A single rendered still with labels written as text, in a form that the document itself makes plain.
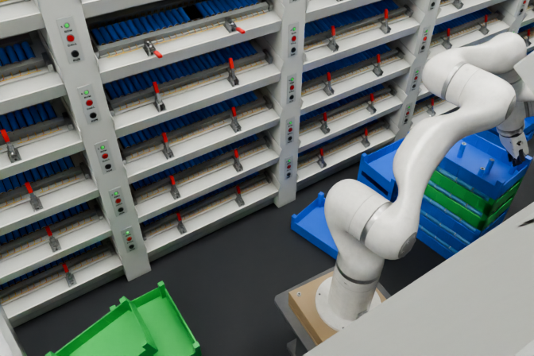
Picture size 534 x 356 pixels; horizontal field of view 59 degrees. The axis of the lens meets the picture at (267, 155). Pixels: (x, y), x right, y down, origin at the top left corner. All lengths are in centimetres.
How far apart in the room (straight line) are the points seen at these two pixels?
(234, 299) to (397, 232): 91
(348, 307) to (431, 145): 50
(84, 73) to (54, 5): 19
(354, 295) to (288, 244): 74
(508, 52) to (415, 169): 37
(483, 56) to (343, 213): 50
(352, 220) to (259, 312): 79
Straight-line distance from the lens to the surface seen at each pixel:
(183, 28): 148
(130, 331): 175
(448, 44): 239
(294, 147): 195
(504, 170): 191
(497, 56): 128
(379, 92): 227
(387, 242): 110
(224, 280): 190
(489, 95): 117
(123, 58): 142
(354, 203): 113
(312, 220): 209
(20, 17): 129
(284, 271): 192
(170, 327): 182
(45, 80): 139
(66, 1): 129
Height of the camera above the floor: 155
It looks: 40 degrees down
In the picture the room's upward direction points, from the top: straight up
